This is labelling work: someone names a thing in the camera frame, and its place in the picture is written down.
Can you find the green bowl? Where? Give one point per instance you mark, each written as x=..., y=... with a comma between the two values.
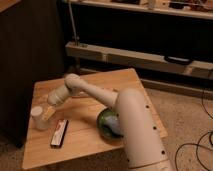
x=104, y=116

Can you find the blue cloth in bowl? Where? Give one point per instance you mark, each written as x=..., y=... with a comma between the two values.
x=114, y=127

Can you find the black handle on shelf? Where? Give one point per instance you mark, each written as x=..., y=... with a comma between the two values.
x=178, y=60

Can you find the black red rectangular box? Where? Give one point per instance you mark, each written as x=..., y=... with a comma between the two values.
x=59, y=133

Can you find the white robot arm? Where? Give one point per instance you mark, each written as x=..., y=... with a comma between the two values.
x=142, y=142

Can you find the wooden low table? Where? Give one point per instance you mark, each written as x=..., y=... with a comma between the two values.
x=82, y=137

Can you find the dark cabinet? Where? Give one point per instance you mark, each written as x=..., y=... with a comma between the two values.
x=31, y=50

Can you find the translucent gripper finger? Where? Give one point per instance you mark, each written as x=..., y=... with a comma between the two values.
x=48, y=113

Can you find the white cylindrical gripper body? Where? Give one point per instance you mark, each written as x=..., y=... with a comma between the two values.
x=59, y=95

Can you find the wooden shelf unit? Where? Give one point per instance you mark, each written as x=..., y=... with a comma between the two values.
x=111, y=34

